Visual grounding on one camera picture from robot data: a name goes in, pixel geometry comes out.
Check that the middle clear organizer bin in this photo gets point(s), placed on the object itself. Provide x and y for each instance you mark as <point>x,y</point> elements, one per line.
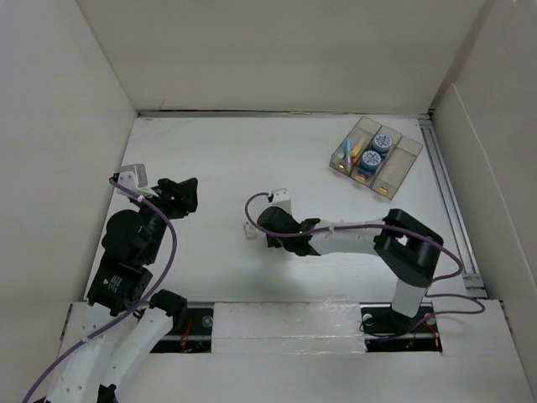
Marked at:
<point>396,136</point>

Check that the aluminium rail back edge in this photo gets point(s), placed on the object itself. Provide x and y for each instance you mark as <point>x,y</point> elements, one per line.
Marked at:
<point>261,114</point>

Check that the blue slime jar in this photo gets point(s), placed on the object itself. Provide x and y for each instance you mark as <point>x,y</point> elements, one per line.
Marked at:
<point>369,163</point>
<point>382,144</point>

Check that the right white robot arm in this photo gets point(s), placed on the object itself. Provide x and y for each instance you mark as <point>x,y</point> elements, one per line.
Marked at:
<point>404,244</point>

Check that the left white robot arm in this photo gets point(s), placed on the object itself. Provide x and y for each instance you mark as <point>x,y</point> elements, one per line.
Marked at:
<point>127,311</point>

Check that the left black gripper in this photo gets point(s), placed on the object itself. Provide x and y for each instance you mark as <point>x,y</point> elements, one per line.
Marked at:
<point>189,196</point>

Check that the left clear organizer bin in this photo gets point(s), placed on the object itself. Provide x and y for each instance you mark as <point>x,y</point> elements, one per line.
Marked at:
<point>365,127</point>

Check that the white staple box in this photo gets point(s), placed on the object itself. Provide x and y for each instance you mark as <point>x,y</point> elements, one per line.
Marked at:
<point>250,231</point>

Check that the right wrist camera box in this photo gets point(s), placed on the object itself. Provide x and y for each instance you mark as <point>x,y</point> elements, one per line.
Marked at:
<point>280,198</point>

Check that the right clear organizer bin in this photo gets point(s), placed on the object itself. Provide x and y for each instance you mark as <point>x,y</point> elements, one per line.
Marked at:
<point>396,166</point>

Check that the clear organizer bin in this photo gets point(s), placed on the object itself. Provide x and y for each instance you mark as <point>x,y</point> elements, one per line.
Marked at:
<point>396,166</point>
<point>365,127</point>
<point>396,136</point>

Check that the yellow highlighter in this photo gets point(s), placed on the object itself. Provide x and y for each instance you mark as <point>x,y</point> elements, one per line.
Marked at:
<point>359,145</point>

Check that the blue highlighter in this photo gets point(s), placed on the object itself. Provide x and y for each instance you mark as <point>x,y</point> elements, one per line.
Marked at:
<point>348,148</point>

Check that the front black mounting rail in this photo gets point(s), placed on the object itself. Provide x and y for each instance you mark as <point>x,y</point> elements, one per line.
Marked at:
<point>194,334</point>

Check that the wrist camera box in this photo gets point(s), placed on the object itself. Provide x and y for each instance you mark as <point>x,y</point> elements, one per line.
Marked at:
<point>280,198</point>
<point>134,177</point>

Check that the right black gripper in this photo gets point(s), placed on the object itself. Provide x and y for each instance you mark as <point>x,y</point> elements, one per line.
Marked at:
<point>273,240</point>

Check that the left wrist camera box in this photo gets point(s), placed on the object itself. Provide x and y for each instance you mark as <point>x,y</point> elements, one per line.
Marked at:
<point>134,177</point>

